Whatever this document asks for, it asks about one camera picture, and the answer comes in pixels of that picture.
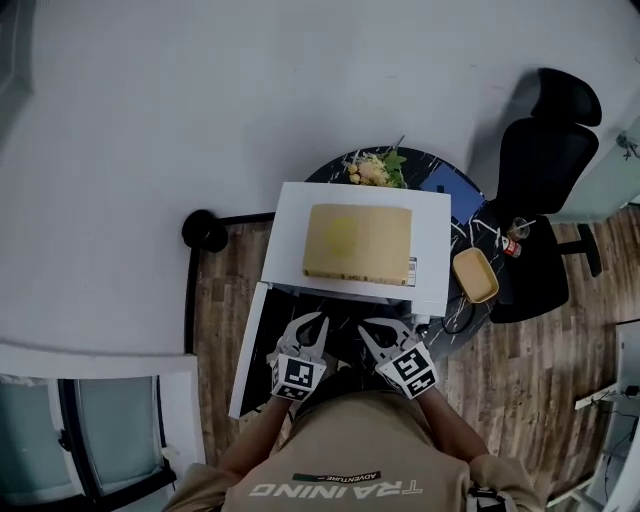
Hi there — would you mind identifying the clear cup with straw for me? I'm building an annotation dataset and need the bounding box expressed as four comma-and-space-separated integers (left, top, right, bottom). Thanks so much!
510, 216, 537, 241

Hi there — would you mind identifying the black round floor object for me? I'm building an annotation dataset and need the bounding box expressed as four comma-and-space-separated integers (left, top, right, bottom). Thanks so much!
181, 208, 230, 253

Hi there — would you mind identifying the person's left forearm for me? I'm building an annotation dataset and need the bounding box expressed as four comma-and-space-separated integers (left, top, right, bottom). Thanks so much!
219, 397, 296, 476

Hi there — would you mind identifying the person's right forearm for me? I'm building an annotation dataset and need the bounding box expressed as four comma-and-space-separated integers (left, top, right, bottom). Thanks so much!
417, 387, 489, 461

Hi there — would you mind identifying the yellow artificial flower bouquet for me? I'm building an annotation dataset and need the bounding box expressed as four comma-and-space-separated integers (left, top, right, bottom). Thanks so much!
347, 135, 409, 190

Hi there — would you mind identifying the metal door handle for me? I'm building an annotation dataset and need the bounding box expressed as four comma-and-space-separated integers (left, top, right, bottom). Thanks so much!
617, 132, 640, 161

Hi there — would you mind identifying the beige printed t-shirt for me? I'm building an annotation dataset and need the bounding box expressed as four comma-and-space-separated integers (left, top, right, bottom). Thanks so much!
164, 389, 546, 512

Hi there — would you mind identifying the white microwave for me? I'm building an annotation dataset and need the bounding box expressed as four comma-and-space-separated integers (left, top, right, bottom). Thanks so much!
228, 181, 452, 420

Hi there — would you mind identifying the blue notebook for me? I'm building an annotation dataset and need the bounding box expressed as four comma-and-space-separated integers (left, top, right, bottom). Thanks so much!
418, 163, 487, 226

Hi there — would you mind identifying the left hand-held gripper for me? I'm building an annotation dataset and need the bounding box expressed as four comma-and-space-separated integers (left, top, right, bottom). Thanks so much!
267, 312, 331, 402

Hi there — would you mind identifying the round black marble table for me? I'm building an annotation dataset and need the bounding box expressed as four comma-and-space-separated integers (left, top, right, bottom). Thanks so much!
304, 146, 501, 364

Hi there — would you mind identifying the white desk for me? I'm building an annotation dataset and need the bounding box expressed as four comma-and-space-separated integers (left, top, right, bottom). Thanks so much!
574, 319, 640, 512

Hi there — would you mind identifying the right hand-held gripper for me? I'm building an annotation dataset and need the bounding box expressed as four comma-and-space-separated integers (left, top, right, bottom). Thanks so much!
357, 317, 440, 400

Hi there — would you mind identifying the yellow container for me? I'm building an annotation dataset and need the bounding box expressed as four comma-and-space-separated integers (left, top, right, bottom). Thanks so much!
452, 248, 500, 305

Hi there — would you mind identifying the black mesh office chair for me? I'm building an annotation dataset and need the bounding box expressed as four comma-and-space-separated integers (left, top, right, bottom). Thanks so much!
488, 67, 604, 325

